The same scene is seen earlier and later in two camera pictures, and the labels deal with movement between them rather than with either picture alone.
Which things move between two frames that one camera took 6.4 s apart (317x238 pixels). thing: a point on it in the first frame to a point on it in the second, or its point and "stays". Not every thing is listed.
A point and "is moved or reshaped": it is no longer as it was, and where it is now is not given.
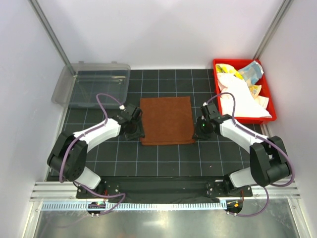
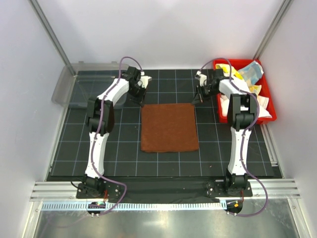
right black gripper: (198, 134) to (199, 96)
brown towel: (167, 120) is moved or reshaped
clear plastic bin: (79, 91) stays
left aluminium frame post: (50, 34) stays
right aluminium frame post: (286, 6) stays
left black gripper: (139, 132) to (140, 99)
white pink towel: (246, 104) stays
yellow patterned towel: (228, 69) stays
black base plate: (141, 189) stays
